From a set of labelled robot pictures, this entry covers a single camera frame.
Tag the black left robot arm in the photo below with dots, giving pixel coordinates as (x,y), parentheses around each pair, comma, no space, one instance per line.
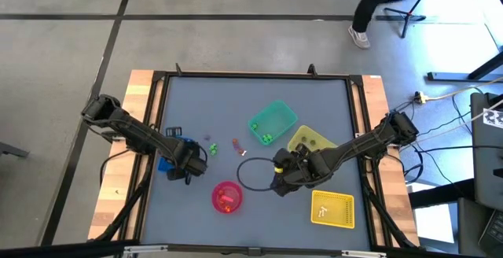
(133,130)

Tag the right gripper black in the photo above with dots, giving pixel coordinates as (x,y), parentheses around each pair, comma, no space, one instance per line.
(294,167)

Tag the black light stand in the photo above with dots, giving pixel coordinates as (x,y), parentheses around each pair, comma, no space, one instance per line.
(412,15)

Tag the purple plastic spider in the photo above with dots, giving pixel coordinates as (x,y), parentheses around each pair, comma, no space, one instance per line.
(207,137)
(236,148)

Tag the black desk leg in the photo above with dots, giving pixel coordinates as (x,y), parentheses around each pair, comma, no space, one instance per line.
(440,193)
(452,77)

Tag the yellow power plug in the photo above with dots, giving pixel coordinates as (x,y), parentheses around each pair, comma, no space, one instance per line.
(422,98)

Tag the pink round plastic bowl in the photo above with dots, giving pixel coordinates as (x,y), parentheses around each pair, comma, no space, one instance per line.
(236,205)

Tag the grey chair foot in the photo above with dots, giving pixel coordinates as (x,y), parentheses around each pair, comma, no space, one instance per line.
(12,150)

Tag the teal plastic bin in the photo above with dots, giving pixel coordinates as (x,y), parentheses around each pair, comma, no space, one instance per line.
(275,116)

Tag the dark grey box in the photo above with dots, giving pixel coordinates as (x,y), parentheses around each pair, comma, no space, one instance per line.
(467,226)

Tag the black keyboard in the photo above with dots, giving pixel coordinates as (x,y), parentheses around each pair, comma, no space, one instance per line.
(495,234)

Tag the black equipment case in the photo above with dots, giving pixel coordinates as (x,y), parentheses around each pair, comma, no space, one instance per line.
(485,163)

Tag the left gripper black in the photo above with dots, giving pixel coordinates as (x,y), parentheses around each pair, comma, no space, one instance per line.
(190,161)

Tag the white marker paper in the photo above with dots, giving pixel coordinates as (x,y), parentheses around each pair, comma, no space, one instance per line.
(494,118)

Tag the grey-blue table mat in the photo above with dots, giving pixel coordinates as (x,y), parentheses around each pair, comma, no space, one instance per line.
(184,218)

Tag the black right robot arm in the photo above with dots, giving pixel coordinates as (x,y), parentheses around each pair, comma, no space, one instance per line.
(353,148)

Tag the yellow-green translucent bin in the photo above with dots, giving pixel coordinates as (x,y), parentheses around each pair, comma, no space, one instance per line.
(323,142)

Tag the yellow perforated basket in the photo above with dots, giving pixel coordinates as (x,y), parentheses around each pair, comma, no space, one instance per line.
(338,218)

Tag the blue plastic basket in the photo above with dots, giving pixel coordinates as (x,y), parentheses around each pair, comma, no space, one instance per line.
(163,165)

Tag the black table frame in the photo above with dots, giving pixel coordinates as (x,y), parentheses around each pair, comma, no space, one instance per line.
(255,75)

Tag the yellow gripper tag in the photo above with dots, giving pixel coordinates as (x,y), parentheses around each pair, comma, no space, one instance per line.
(278,169)

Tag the person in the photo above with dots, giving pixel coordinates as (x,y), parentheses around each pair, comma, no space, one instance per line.
(365,10)

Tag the black camera rig bar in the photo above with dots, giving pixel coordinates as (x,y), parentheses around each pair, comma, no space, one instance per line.
(251,252)

